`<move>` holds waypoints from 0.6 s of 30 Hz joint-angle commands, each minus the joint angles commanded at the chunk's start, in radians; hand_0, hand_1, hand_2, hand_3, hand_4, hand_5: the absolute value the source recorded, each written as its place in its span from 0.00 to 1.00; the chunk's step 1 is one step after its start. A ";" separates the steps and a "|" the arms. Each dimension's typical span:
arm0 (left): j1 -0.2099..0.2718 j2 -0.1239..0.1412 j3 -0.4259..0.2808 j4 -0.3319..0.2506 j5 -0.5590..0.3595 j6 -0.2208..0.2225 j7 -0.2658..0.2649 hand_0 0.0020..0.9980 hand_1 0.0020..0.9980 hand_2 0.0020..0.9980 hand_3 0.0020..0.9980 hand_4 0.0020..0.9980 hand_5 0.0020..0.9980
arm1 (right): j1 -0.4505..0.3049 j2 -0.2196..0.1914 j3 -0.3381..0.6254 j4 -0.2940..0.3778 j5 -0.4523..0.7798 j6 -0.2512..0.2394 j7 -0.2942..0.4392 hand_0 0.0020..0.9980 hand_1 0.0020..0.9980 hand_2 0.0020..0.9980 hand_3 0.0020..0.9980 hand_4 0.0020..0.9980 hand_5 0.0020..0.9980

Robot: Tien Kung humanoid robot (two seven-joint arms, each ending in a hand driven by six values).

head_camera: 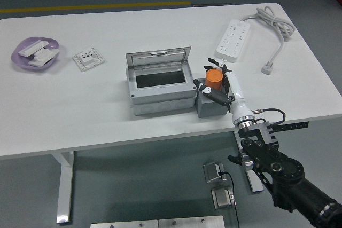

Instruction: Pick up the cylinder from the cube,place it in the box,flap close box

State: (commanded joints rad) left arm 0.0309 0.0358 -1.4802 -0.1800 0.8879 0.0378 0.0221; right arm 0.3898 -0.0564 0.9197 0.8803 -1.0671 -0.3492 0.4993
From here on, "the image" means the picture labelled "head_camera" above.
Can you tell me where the white square socket panel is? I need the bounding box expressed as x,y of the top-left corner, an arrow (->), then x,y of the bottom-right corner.
72,47 -> 106,73

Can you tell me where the silver metal plate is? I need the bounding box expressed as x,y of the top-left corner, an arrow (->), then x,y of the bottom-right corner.
90,219 -> 159,228
158,215 -> 225,228

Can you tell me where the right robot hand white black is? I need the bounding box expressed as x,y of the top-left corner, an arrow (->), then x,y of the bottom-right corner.
192,57 -> 255,122

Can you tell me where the long white plastic part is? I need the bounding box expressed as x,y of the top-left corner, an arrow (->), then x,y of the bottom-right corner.
18,40 -> 49,58

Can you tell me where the metal floor socket box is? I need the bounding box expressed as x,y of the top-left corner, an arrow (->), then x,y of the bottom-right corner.
203,161 -> 227,185
211,186 -> 237,210

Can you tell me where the purple plate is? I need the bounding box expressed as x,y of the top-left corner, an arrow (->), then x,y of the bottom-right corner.
10,36 -> 60,73

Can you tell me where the grey enclosure box clear lid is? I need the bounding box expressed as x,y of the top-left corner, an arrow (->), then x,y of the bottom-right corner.
125,46 -> 197,116

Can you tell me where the orange cylinder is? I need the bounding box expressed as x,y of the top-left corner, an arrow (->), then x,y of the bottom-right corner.
205,68 -> 224,92

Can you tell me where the white plastic socket part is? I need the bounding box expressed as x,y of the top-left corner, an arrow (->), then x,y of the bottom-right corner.
27,56 -> 53,67
32,47 -> 59,62

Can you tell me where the black table control panel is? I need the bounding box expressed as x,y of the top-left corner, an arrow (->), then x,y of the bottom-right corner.
275,121 -> 309,132

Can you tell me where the grey cube with round hole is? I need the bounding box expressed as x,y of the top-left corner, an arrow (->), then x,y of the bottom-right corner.
194,78 -> 232,119

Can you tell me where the black floor cable with plug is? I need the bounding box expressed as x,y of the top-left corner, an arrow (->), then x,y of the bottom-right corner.
216,170 -> 240,228

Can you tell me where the grey-white power cord with plug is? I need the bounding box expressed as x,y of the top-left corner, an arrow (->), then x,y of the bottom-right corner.
240,6 -> 297,75

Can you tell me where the white power strip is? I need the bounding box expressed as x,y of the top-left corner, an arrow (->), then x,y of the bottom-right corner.
215,19 -> 251,64

